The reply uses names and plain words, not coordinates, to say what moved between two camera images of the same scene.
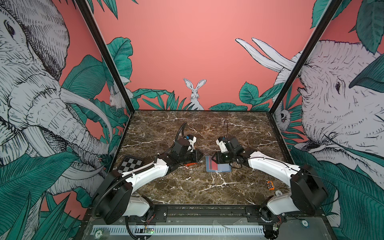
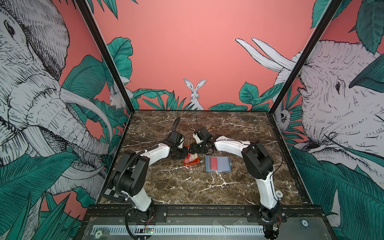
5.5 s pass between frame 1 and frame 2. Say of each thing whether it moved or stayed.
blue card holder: stayed
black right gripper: moved
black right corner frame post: stayed
